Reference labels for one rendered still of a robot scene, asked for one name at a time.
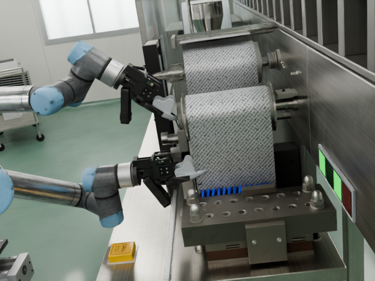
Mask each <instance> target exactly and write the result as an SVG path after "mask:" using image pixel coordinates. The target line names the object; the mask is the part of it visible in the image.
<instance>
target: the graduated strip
mask: <svg viewBox="0 0 375 281"><path fill-rule="evenodd" d="M178 196H179V190H173V194H172V204H171V214H170V223H169V233H168V239H167V249H166V258H165V268H164V278H163V281H171V276H172V263H173V256H174V242H175V230H176V217H177V204H178Z"/></svg>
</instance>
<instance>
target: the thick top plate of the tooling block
mask: <svg viewBox="0 0 375 281"><path fill-rule="evenodd" d="M315 190H319V191H320V192H321V193H322V197H323V198H324V205H325V207H324V208H322V209H313V208H311V207H310V204H311V201H310V200H311V198H312V197H311V195H312V192H309V193H308V192H304V191H302V186H295V187H285V188H276V189H275V191H276V192H273V193H263V194H257V195H248V196H242V193H232V194H227V195H217V196H208V197H198V199H199V204H198V206H199V207H200V211H201V212H202V216H203V220H202V221H201V222H197V223H193V222H190V215H189V213H190V207H191V206H188V205H187V200H186V199H183V205H182V222H181V230H182V236H183V241H184V247H190V246H200V245H210V244H220V243H230V242H236V241H246V240H247V238H246V228H245V224H254V223H260V222H270V221H280V220H284V222H285V229H286V236H293V235H303V234H313V233H319V232H329V231H337V215H336V209H335V207H334V206H333V204H332V202H331V201H330V199H329V197H328V196H327V194H326V192H325V191H324V189H323V187H322V186H321V184H320V183H319V184H315Z"/></svg>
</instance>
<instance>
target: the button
mask: <svg viewBox="0 0 375 281"><path fill-rule="evenodd" d="M135 249H136V244H135V241H129V242H123V243H113V244H112V246H111V249H110V252H109V255H108V259H109V263H115V262H122V261H131V260H133V258H134V253H135Z"/></svg>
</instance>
